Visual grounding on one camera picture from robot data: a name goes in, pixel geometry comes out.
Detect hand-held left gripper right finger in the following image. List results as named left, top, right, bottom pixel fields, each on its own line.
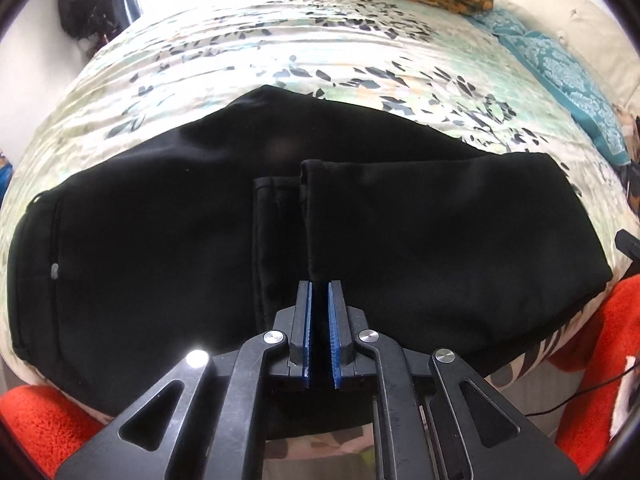
left=327, top=280, right=583, bottom=480

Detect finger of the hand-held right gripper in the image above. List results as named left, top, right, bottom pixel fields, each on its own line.
left=615, top=229, right=640, bottom=262

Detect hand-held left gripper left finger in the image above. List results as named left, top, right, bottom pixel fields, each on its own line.
left=52, top=280, right=315, bottom=480

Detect black pants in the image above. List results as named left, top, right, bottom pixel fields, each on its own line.
left=7, top=85, right=615, bottom=443

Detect dark grey cloth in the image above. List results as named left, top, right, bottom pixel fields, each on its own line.
left=620, top=162, right=640, bottom=196

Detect beige cloth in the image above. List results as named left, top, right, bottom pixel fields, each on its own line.
left=617, top=105, right=640, bottom=135

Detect large teal patterned pillow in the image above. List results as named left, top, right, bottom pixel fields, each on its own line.
left=500, top=30, right=630, bottom=166

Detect cream padded headboard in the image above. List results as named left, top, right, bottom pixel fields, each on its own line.
left=477, top=0, right=640, bottom=126

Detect small teal patterned pillow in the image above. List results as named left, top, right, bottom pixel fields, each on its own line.
left=467, top=10, right=526, bottom=36

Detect floral bed sheet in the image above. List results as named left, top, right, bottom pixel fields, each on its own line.
left=0, top=0, right=640, bottom=461

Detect thin black cable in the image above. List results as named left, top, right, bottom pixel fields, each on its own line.
left=527, top=355, right=638, bottom=417

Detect dark bag on wall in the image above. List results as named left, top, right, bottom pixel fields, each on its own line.
left=57, top=0, right=126, bottom=41

